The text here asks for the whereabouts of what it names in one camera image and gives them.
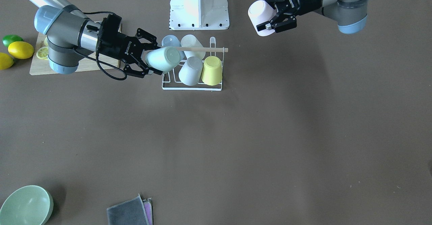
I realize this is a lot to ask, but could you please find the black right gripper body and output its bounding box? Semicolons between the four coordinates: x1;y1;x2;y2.
96;14;145;67

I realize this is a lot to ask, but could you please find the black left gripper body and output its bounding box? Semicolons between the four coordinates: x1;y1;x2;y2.
277;0;322;16

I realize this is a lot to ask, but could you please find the pink cup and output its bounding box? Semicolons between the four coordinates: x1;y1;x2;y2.
247;0;276;36

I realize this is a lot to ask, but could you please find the green cup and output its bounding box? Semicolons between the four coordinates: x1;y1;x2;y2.
145;46;181;74

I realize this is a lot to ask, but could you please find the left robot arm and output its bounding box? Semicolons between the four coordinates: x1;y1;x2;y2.
248;0;368;36

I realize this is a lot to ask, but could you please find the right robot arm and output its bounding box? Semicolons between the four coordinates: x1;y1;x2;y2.
29;0;163;81

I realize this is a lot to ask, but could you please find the blue cup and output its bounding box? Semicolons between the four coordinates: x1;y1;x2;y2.
161;35;182;47

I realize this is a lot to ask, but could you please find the white cup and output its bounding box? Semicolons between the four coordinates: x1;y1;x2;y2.
180;34;206;60

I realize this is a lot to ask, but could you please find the grey cup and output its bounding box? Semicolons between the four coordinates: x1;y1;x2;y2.
179;56;203;86

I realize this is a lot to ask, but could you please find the yellow cup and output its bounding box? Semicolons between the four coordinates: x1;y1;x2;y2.
201;56;222;86

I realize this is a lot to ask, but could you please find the wooden cutting board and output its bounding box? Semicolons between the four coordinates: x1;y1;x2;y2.
29;33;120;76

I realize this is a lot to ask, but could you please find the upper yellow lemon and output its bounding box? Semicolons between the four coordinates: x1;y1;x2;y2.
8;41;34;59

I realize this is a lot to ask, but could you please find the yellow lemon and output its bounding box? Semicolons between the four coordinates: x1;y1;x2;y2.
8;41;34;59
0;52;14;70

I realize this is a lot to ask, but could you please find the lime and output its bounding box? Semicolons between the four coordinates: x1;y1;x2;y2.
2;34;23;47

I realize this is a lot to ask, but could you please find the lower yellow lemon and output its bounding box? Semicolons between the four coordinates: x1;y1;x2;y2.
0;52;14;70

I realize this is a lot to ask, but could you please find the grey cloth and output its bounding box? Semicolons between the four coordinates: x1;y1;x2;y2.
107;195;153;225

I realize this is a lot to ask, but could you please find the green bowl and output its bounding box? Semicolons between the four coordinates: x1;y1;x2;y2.
0;185;54;225

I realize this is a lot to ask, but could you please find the white wire cup rack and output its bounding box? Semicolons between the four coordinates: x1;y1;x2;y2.
161;34;228;91

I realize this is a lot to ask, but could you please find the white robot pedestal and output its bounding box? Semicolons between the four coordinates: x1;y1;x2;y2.
169;0;230;30

